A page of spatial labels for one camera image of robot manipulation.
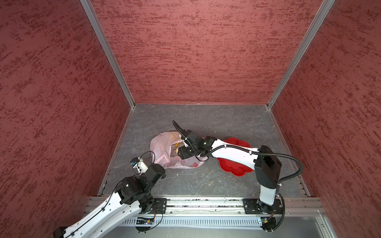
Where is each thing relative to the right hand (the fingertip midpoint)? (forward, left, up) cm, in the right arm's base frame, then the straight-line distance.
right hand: (182, 156), depth 82 cm
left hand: (-7, +13, -1) cm, 15 cm away
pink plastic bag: (+6, +10, +2) cm, 12 cm away
